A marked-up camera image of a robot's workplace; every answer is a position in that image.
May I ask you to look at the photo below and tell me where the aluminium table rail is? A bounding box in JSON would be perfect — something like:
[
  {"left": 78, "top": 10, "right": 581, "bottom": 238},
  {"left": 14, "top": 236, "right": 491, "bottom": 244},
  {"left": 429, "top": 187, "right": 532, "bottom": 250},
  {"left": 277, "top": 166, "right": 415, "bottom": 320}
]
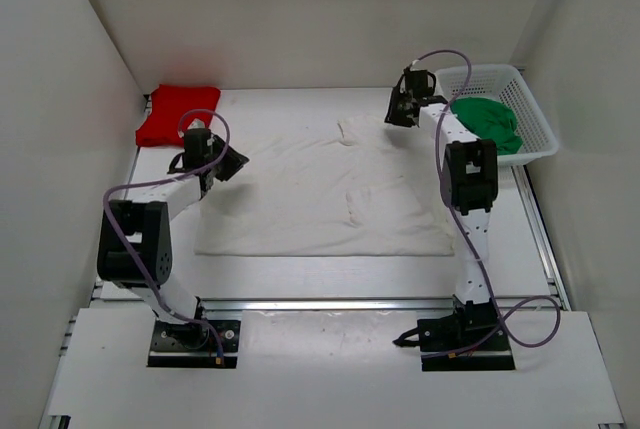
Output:
[{"left": 89, "top": 298, "right": 553, "bottom": 312}]

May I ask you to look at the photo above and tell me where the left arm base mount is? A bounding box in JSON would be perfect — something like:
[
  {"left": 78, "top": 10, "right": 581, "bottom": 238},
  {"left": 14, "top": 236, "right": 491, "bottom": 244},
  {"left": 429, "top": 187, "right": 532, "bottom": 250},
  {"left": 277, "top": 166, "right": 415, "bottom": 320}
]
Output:
[{"left": 147, "top": 319, "right": 241, "bottom": 369}]

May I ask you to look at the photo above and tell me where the green t shirt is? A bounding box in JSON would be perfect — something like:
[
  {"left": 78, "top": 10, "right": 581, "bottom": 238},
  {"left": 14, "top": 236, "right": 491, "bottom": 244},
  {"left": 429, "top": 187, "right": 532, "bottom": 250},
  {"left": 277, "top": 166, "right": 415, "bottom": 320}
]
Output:
[{"left": 451, "top": 97, "right": 523, "bottom": 156}]

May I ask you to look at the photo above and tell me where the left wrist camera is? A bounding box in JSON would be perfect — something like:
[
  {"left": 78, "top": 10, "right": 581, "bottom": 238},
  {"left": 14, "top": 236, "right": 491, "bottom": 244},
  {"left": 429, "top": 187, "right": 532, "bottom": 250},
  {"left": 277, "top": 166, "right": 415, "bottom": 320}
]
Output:
[{"left": 187, "top": 118, "right": 208, "bottom": 130}]

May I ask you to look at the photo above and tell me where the white plastic basket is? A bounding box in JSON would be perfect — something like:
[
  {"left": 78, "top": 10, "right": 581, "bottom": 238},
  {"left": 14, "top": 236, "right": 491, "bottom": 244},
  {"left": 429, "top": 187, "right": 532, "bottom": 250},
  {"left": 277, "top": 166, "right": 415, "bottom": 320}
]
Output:
[{"left": 435, "top": 64, "right": 559, "bottom": 166}]

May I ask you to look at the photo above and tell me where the white t shirt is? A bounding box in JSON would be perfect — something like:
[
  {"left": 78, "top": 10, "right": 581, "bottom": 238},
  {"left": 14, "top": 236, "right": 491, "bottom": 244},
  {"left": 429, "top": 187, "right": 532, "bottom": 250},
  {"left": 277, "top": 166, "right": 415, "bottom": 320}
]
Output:
[{"left": 194, "top": 115, "right": 454, "bottom": 257}]

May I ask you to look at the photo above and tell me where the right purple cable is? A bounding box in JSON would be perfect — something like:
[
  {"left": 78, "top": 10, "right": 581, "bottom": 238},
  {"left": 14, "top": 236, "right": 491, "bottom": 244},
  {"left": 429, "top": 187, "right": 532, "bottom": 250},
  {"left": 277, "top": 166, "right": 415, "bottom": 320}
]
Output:
[{"left": 407, "top": 49, "right": 562, "bottom": 349}]

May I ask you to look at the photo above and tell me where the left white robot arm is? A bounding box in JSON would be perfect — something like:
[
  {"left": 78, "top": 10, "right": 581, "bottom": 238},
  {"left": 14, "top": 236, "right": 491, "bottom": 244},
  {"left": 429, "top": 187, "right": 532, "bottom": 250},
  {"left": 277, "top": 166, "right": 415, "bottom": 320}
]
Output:
[{"left": 97, "top": 128, "right": 249, "bottom": 349}]

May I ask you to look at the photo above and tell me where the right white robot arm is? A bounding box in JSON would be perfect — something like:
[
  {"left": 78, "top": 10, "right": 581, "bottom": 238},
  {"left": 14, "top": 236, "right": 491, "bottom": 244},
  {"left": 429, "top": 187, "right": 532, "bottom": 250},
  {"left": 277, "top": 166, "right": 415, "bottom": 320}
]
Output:
[{"left": 385, "top": 68, "right": 498, "bottom": 349}]

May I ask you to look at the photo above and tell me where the red t shirt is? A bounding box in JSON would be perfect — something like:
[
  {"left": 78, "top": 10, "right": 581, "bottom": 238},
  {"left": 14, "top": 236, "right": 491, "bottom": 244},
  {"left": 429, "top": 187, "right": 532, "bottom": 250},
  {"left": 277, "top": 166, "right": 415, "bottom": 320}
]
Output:
[{"left": 135, "top": 85, "right": 221, "bottom": 148}]

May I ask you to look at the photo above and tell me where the purple cable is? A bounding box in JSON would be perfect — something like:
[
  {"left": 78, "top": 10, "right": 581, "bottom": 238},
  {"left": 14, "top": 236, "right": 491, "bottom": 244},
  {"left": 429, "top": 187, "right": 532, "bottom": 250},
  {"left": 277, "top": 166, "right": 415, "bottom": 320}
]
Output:
[
  {"left": 407, "top": 49, "right": 562, "bottom": 349},
  {"left": 102, "top": 109, "right": 231, "bottom": 350}
]

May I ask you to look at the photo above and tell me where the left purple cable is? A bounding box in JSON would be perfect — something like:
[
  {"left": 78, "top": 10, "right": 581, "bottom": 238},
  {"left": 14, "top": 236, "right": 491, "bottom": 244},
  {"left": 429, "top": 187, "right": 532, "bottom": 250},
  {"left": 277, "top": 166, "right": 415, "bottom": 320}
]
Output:
[{"left": 102, "top": 109, "right": 231, "bottom": 350}]

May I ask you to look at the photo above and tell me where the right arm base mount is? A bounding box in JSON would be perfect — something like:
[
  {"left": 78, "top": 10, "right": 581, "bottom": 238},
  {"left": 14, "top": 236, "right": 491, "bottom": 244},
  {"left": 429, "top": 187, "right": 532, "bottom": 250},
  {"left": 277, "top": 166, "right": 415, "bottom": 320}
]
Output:
[{"left": 393, "top": 313, "right": 516, "bottom": 372}]

